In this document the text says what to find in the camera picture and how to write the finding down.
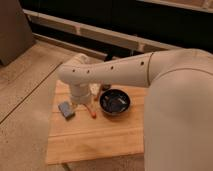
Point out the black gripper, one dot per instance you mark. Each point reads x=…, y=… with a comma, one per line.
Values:
x=108, y=57

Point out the small black eraser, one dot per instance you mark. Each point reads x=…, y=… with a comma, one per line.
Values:
x=106, y=87

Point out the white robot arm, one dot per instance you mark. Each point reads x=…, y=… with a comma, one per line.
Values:
x=178, y=109

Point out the blue eraser block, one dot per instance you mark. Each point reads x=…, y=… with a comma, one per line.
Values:
x=66, y=110

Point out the black bowl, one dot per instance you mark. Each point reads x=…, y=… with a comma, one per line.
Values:
x=113, y=102

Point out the orange chili pepper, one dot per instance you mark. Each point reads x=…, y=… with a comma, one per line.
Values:
x=91, y=111

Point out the wooden table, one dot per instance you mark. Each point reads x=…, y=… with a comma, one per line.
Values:
x=84, y=138

